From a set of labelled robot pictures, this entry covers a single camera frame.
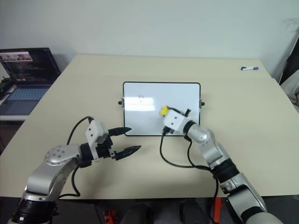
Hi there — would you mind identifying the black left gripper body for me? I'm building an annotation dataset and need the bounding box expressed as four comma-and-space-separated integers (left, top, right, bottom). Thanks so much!
95, 134, 117, 161

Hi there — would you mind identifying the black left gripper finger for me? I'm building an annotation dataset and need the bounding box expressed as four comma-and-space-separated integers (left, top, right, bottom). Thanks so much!
114, 145, 142, 161
108, 126, 132, 136

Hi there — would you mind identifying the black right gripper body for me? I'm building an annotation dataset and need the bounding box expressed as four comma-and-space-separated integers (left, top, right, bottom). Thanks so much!
178, 108, 192, 118

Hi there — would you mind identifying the yellow whiteboard eraser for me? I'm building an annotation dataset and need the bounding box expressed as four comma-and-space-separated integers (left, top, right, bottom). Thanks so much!
159, 105, 171, 117

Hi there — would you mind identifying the small black-framed whiteboard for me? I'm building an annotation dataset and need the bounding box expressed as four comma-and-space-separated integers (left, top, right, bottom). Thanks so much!
117, 81, 206, 137

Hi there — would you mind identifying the dark rounded shape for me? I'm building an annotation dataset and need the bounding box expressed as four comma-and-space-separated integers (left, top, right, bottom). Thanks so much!
178, 198, 212, 224
122, 202, 154, 224

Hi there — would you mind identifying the orange red plastic part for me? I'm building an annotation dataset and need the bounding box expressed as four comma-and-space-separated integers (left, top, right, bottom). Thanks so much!
213, 197, 223, 224
102, 208, 117, 224

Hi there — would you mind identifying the open laptop computer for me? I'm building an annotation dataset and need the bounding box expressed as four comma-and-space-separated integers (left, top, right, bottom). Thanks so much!
0, 47, 62, 116

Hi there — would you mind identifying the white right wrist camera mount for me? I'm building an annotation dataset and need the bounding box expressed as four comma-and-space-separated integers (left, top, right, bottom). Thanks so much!
163, 109, 188, 136

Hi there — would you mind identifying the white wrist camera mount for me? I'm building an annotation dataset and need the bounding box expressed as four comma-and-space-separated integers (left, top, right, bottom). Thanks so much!
85, 119, 109, 162
163, 109, 188, 136

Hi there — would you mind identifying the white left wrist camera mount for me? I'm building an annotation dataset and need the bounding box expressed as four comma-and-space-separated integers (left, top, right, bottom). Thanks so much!
85, 119, 109, 162

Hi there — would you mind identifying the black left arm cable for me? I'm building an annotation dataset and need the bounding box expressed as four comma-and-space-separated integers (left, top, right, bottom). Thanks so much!
56, 116, 95, 198

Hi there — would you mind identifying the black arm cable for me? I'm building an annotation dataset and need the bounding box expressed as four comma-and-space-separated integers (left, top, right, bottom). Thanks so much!
56, 116, 95, 198
159, 127, 220, 224

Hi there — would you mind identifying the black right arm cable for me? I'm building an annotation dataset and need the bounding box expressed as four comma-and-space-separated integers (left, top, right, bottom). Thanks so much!
159, 127, 220, 224

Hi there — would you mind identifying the black device with cables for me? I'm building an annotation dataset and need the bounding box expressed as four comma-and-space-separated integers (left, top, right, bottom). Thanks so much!
0, 76, 17, 100

